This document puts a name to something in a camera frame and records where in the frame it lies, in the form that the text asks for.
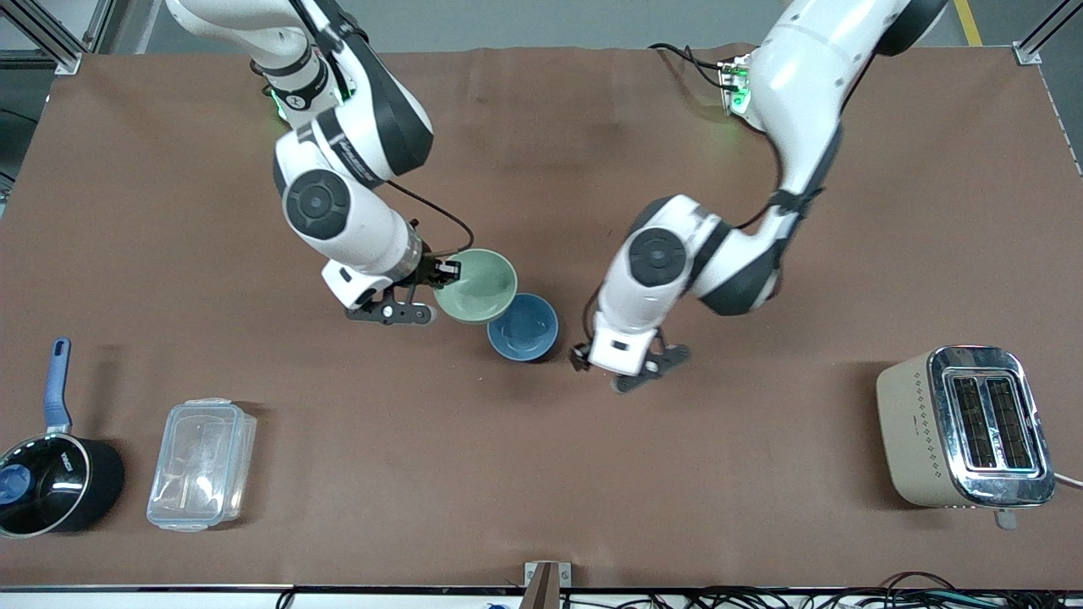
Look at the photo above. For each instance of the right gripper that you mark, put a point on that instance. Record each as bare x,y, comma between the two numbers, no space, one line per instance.
428,271

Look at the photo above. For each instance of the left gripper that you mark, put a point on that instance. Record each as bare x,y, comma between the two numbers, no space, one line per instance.
579,356

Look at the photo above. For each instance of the green bowl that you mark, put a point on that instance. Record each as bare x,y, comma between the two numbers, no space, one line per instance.
478,283

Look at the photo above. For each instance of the blue bowl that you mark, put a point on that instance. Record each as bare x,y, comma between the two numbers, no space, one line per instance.
526,334

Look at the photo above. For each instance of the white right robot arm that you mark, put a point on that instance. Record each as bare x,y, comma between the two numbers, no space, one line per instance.
355,220

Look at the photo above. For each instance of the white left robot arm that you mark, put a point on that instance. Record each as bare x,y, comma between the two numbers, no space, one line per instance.
804,76

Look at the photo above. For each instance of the brown table cover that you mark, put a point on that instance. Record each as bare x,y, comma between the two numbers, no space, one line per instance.
541,474

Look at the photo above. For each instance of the clear plastic food container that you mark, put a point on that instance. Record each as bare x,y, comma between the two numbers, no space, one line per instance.
201,465

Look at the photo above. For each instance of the beige chrome toaster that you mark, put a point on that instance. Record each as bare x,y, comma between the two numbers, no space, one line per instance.
909,440

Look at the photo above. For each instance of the glass lid with blue knob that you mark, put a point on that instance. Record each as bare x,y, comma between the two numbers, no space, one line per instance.
52,501

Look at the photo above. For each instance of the grey metal mount bracket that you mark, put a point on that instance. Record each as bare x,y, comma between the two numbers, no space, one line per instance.
564,575

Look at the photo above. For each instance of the brown post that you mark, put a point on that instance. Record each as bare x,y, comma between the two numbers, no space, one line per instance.
541,594

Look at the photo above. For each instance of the base plate with green light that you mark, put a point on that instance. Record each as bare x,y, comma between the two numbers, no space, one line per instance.
734,85

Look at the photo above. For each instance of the aluminium frame profile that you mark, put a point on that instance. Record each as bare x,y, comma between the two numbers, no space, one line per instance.
1028,52
68,61

